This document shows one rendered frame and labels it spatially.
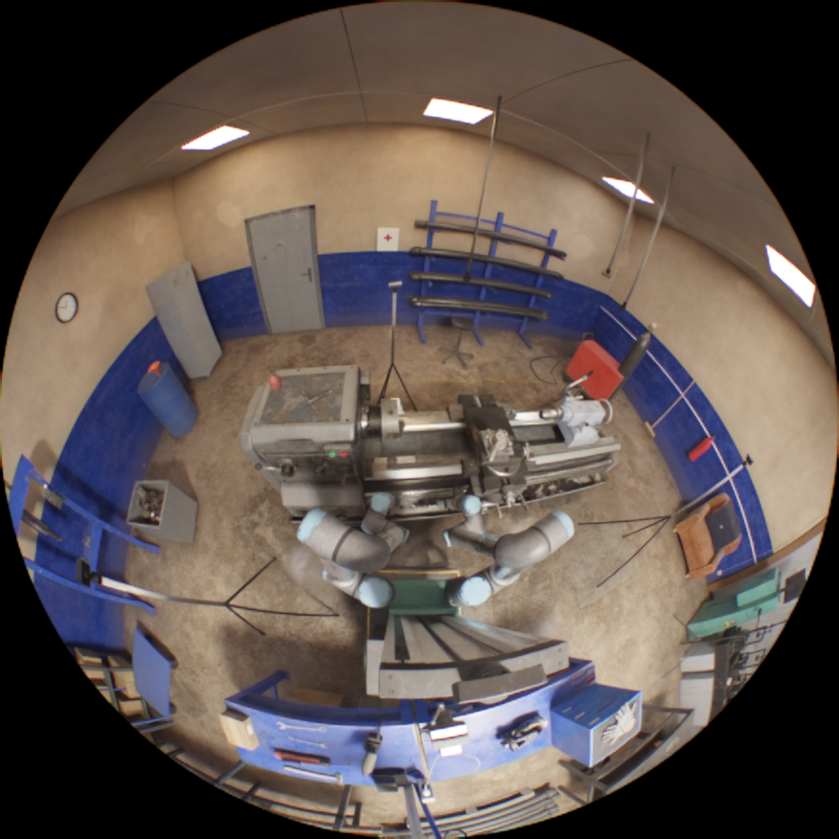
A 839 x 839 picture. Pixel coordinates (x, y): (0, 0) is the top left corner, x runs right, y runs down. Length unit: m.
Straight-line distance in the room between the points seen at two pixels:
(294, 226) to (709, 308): 6.30
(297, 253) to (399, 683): 4.23
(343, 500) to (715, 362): 5.05
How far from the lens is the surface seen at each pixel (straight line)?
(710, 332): 4.88
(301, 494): 1.60
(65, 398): 3.58
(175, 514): 2.79
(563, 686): 1.83
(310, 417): 1.19
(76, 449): 3.62
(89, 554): 3.21
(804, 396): 4.68
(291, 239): 4.11
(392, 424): 1.32
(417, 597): 1.50
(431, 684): 0.48
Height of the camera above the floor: 2.22
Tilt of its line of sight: 51 degrees down
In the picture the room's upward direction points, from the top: 9 degrees clockwise
